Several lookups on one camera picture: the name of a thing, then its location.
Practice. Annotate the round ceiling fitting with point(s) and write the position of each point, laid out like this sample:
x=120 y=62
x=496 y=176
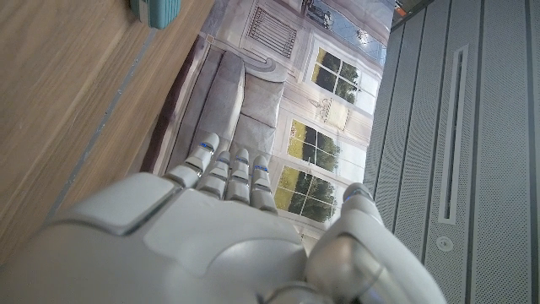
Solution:
x=444 y=244

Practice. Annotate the printed living room backdrop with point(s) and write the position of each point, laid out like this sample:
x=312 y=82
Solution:
x=295 y=84

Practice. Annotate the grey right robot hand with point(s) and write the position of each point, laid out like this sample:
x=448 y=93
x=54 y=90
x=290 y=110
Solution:
x=190 y=245

